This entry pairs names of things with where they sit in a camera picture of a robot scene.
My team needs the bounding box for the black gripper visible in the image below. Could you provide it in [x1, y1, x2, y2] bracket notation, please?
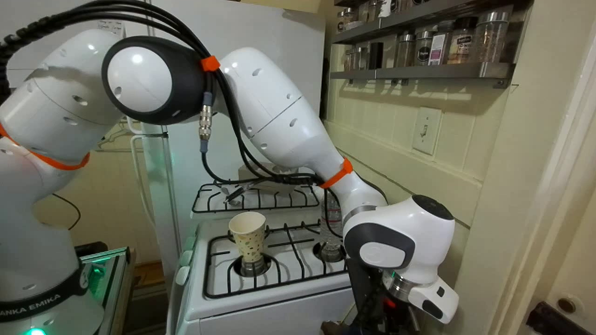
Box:
[361, 296, 421, 335]

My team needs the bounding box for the white gas stove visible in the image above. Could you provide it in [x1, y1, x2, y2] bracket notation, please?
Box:
[166, 179, 374, 335]

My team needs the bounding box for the patterned paper cup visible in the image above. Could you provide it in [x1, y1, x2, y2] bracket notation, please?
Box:
[225, 211, 270, 267]

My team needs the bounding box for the black door latch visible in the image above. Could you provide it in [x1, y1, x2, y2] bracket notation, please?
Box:
[525, 300, 592, 335]

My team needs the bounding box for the black burner grate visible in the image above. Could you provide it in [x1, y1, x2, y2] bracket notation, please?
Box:
[190, 181, 322, 216]
[203, 220, 350, 302]

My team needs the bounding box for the cream panel door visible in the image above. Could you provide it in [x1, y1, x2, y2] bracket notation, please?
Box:
[490, 36, 596, 335]

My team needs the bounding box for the metal spice shelf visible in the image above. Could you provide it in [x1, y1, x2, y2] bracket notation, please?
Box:
[331, 0, 536, 45]
[328, 62, 518, 90]

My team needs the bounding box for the white refrigerator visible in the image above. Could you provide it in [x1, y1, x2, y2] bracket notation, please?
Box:
[128, 0, 330, 263]

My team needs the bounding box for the glass spice jar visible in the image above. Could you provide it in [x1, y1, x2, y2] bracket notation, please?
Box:
[356, 43, 372, 71]
[343, 45, 357, 73]
[447, 15, 480, 67]
[426, 25, 451, 67]
[477, 6, 518, 80]
[413, 27, 432, 67]
[395, 30, 415, 69]

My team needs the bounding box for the dark spice jar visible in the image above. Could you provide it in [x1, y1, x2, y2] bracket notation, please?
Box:
[369, 41, 385, 71]

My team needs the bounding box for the green lit robot control box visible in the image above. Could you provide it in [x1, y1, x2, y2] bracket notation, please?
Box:
[72, 244, 136, 335]

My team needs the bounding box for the orange cable strap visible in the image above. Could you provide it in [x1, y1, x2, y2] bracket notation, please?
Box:
[320, 157, 356, 192]
[199, 54, 223, 75]

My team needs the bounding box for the cream light switch plate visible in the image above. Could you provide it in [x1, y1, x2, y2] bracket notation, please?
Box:
[411, 107, 443, 157]

